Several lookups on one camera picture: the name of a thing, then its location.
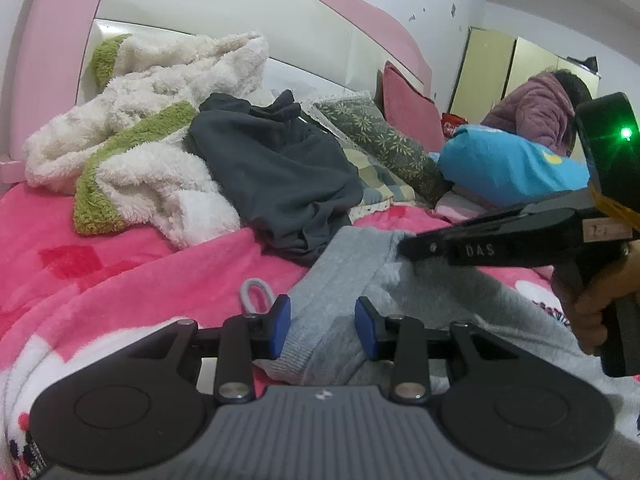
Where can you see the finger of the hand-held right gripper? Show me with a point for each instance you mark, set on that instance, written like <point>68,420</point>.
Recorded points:
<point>500,245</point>
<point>525,208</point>

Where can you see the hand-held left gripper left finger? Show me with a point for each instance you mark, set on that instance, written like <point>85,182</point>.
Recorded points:
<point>281,327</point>

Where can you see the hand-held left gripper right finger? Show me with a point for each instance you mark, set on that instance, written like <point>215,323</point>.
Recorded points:
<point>364,327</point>

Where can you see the grey pants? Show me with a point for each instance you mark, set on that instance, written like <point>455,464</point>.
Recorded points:
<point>350,270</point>

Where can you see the person's right hand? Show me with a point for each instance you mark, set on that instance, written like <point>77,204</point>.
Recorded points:
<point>590,310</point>

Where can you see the blue pink striped quilt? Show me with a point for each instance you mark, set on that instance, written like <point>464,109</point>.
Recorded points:
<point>500,165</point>

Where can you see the red packet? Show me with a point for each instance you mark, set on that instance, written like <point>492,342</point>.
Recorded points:
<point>452,125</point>

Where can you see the checked pillow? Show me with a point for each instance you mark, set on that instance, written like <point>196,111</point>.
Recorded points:
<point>375,180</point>

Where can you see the green floral pillow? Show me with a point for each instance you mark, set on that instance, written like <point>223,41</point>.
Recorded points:
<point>385,145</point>

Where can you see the dark grey garment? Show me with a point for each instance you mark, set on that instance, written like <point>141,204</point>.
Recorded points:
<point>270,175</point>

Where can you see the dusty pink pillow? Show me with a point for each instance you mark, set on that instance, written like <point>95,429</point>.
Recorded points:
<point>410,105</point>

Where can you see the pink floral bed blanket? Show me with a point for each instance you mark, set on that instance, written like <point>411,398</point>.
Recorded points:
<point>100,285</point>

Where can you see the white green fleece blanket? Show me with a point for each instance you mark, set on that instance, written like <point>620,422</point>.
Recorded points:
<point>150,85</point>

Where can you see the pink white headboard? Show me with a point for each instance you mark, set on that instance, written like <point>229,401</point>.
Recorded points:
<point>225,0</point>

